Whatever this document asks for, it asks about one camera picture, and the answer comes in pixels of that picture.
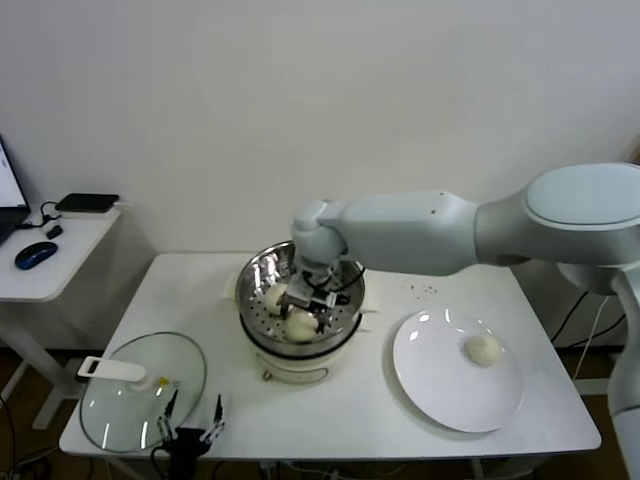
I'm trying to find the white side desk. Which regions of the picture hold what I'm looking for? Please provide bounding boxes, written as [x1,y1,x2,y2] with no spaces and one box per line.
[0,202,132,431]

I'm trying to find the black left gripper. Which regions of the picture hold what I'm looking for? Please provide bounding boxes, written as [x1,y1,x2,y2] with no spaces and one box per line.
[157,387,227,480]

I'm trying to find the black laptop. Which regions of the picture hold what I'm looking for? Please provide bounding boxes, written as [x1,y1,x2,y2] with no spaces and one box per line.
[0,133,31,246]

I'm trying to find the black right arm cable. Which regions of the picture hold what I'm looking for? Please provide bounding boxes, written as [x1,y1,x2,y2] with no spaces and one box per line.
[319,264,369,297]

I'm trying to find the white desk frame foot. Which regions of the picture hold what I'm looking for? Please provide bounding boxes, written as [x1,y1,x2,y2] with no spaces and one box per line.
[574,349,626,397]

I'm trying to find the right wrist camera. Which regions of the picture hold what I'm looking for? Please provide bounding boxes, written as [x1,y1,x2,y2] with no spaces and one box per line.
[289,272,339,309]

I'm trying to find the glass lid with white handle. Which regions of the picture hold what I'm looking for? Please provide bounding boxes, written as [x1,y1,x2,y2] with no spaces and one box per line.
[76,332,209,454]

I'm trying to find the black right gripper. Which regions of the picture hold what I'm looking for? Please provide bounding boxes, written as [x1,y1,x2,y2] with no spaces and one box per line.
[281,264,352,336]

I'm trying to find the thin black desk cable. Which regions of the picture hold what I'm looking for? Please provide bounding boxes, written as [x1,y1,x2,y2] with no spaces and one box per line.
[19,201,64,232]

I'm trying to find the white round plate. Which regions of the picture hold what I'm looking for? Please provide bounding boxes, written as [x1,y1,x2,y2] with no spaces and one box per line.
[391,308,525,434]

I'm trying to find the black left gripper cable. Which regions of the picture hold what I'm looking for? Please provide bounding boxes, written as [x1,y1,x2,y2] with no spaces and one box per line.
[151,444,174,474]

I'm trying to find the black power cable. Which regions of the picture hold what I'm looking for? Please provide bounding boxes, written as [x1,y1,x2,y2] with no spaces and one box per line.
[549,289,626,347]

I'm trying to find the white electric cooker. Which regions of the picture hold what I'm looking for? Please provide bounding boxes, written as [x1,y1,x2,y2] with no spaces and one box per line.
[238,309,375,385]

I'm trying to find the white steamed baozi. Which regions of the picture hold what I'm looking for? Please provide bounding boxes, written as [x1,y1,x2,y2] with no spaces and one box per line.
[284,312,319,344]
[263,284,289,315]
[464,335,502,367]

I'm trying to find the white hanging cable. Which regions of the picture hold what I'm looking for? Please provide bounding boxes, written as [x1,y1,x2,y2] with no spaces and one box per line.
[573,294,612,382]

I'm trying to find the black flat hard drive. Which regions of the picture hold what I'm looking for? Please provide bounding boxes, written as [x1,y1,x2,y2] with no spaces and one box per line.
[54,193,120,215]

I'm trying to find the stainless steel steamer basket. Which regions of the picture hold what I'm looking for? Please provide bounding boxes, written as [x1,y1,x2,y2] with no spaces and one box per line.
[222,239,380,351]

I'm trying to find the blue computer mouse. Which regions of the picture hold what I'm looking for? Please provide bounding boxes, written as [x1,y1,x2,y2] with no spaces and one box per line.
[14,241,59,271]

